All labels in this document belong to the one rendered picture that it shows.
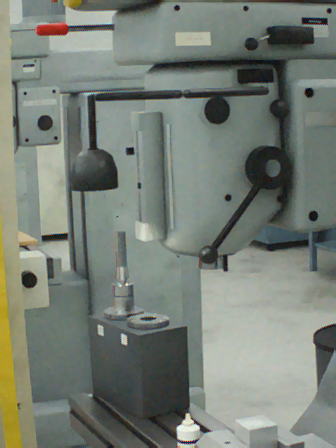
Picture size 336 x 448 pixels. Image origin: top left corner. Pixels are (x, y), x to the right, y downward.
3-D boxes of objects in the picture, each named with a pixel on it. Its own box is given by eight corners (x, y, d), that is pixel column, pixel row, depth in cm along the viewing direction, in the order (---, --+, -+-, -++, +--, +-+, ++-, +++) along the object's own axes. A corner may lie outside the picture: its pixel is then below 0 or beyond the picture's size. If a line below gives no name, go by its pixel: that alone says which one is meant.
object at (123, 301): (120, 307, 220) (119, 284, 219) (138, 309, 217) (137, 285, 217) (109, 311, 216) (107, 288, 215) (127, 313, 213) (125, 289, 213)
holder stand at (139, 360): (143, 419, 203) (138, 328, 200) (92, 394, 221) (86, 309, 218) (190, 407, 209) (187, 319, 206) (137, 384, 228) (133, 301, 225)
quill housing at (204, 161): (188, 265, 156) (180, 61, 151) (140, 246, 175) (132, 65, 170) (293, 252, 163) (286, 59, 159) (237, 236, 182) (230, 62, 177)
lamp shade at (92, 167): (62, 190, 150) (60, 150, 149) (89, 185, 156) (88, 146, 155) (100, 191, 146) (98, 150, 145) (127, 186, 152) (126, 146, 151)
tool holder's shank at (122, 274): (120, 280, 218) (117, 230, 216) (132, 281, 216) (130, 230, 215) (112, 283, 215) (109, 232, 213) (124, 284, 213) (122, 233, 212)
